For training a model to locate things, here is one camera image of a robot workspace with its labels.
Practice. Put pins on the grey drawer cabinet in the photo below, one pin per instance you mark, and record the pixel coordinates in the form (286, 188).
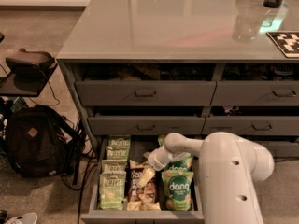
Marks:
(179, 40)

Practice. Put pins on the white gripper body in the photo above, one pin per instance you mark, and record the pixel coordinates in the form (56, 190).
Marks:
(158, 160)

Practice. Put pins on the front green kettle chip bag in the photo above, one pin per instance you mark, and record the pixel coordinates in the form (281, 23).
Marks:
(111, 190)

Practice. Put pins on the brown headset on table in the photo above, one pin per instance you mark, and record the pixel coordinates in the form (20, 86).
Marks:
(32, 64)

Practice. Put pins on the open bottom left drawer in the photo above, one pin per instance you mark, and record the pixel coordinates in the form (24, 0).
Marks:
(139, 146)

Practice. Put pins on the middle right grey drawer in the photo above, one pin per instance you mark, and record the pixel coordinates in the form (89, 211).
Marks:
(253, 125)

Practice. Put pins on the rear green kettle chip bag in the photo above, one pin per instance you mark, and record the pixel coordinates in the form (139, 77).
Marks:
(119, 141)

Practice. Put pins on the black backpack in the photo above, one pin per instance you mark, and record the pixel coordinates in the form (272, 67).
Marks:
(40, 143)

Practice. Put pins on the front green dang chip bag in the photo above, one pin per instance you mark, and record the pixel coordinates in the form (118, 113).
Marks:
(177, 189)

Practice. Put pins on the checkered fiducial marker board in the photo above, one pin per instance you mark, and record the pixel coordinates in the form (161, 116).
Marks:
(286, 41)

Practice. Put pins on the brown sea salt chip bag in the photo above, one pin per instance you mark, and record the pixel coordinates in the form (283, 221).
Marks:
(141, 199)

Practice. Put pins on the top left grey drawer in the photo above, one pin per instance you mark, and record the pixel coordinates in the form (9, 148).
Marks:
(145, 93)

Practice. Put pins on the bottom right grey drawer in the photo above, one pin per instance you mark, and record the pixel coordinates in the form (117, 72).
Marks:
(282, 149)

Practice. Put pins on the green kettle chip bag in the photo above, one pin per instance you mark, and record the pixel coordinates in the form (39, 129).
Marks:
(114, 165)
(111, 190)
(117, 153)
(119, 141)

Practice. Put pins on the middle left grey drawer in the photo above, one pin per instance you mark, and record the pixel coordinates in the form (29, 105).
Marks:
(145, 125)

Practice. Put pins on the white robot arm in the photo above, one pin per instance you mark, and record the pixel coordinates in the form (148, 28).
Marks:
(229, 165)

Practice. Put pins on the rear green dang chip bag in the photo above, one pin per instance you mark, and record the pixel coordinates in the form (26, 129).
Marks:
(161, 139)

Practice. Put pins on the grey drawer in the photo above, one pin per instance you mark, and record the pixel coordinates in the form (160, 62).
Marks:
(253, 125)
(145, 93)
(256, 93)
(282, 149)
(145, 125)

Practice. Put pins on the white sneaker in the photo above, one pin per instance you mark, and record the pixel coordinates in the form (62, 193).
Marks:
(28, 218)

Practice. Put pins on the top right grey drawer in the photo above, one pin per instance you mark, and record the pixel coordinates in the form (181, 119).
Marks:
(256, 93)

